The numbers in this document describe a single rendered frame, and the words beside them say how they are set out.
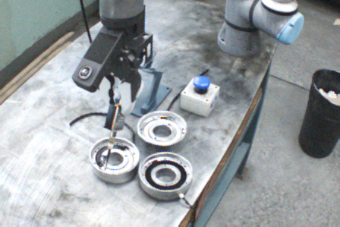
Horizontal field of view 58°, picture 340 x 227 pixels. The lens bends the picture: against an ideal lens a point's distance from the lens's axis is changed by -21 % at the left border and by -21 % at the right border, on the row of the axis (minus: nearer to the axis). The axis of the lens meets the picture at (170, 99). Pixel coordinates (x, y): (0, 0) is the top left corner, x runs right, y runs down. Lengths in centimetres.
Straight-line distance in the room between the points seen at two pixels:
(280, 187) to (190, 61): 97
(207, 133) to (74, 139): 30
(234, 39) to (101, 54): 60
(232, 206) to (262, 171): 28
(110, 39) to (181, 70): 47
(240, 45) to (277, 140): 103
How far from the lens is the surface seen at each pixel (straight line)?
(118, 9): 57
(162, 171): 75
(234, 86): 101
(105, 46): 59
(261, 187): 181
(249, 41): 113
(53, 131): 88
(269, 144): 202
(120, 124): 72
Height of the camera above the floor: 140
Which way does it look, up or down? 40 degrees down
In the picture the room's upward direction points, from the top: 3 degrees clockwise
